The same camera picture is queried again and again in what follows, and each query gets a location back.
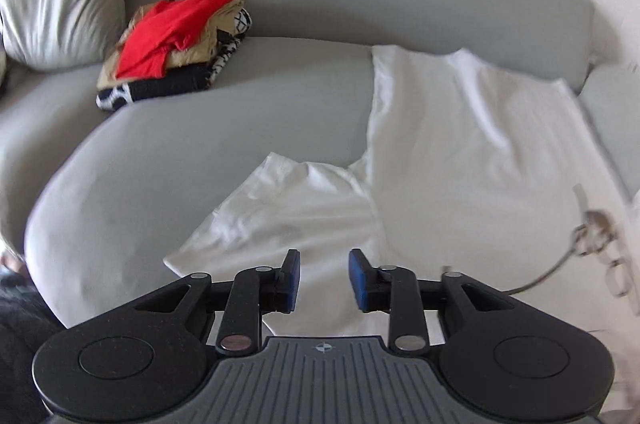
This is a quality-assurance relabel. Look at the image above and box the grey green sofa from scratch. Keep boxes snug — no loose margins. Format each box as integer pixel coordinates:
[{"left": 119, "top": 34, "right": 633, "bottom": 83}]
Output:
[{"left": 1, "top": 0, "right": 639, "bottom": 326}]

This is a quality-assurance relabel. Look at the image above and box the red folded garment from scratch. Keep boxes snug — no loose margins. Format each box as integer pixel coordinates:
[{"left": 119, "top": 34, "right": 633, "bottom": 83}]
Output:
[{"left": 115, "top": 0, "right": 234, "bottom": 80}]

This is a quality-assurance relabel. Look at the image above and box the white printed t-shirt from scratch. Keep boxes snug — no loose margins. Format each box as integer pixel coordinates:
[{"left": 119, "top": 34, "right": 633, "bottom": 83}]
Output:
[{"left": 165, "top": 46, "right": 639, "bottom": 414}]

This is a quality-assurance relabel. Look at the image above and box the stack of folded clothes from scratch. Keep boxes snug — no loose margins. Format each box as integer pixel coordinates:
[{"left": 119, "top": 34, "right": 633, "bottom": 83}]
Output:
[{"left": 96, "top": 0, "right": 252, "bottom": 111}]

